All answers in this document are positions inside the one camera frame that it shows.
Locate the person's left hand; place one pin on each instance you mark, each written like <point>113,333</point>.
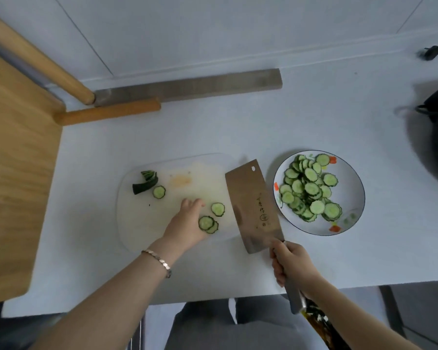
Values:
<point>184,229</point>

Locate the person's right hand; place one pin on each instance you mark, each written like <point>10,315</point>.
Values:
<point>295,264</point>

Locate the translucent plastic cutting board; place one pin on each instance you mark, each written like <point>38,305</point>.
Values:
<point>142,222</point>

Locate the cucumber stem tip piece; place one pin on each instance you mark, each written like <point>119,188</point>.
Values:
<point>142,186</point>

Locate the striped cucumber end piece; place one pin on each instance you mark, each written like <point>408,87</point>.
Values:
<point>147,174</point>

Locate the steel cleaver knife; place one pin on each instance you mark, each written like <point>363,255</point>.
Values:
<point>252,200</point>

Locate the pile of cucumber slices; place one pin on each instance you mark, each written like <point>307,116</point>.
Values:
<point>306,185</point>

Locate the white floral plate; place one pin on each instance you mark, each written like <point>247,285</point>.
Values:
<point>350,185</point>

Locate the person's right forearm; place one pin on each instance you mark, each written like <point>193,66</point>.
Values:
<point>357,320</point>

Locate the person's left forearm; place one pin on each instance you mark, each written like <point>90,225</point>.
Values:
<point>106,309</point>

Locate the short wooden rolling pin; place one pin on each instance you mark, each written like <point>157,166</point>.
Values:
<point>106,112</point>

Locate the black trash bag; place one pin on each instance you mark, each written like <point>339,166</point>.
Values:
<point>319,324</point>

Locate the grey trousers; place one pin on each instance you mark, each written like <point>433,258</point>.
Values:
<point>222,331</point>

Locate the large wooden cutting board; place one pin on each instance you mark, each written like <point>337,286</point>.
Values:
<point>18,178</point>

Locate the dark glass panel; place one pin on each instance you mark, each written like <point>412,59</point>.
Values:
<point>7,331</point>

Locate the thick light wooden rolling pin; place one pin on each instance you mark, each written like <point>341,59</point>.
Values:
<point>40,58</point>

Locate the grey pipe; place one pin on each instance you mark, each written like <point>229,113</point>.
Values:
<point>14,60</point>

